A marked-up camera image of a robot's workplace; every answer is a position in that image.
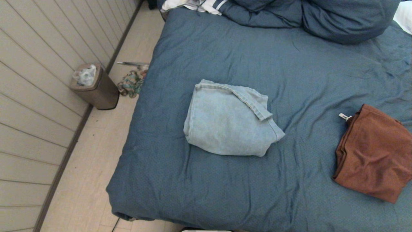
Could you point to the light blue denim shorts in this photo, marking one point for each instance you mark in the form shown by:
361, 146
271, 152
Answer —
225, 122

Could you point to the rust brown shorts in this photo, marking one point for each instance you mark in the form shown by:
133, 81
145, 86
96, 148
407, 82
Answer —
376, 154

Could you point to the multicoloured cloth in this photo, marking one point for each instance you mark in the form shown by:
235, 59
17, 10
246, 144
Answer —
130, 83

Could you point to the silver metal object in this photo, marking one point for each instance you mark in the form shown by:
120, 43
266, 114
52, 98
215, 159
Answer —
128, 63

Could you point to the blue bed cover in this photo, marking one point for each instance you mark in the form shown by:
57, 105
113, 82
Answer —
289, 58

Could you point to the brown metal trash bin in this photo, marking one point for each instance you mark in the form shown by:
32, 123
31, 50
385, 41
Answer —
103, 93

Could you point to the white striped garment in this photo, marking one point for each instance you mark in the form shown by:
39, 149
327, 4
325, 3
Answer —
193, 4

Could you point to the crumpled blue blanket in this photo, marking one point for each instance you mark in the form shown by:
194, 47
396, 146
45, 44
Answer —
264, 14

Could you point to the small black object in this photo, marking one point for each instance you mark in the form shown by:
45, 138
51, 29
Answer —
152, 4

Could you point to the clear plastic bin liner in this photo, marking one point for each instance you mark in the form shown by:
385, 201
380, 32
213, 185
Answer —
86, 76

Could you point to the blue pillow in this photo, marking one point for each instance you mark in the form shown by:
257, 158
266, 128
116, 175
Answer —
347, 19

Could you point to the white pillow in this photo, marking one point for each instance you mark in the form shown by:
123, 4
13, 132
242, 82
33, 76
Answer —
405, 17

